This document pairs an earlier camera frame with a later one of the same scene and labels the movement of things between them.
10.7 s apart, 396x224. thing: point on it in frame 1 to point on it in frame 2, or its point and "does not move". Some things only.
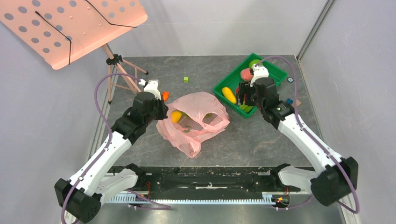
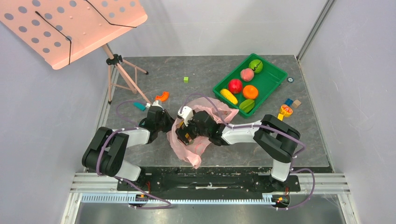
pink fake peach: (245, 74) does not move
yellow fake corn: (229, 94) does not move
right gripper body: (245, 94) to (184, 134)
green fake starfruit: (245, 108) does not move
